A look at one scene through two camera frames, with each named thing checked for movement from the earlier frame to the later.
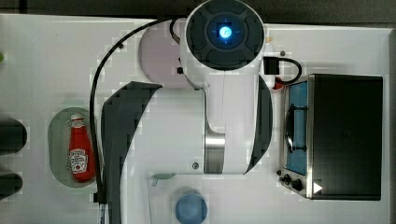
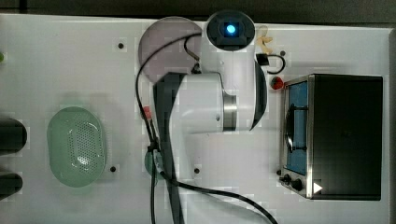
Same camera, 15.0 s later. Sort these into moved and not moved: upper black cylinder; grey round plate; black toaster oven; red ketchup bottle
Moved: red ketchup bottle
Not moved: black toaster oven; grey round plate; upper black cylinder
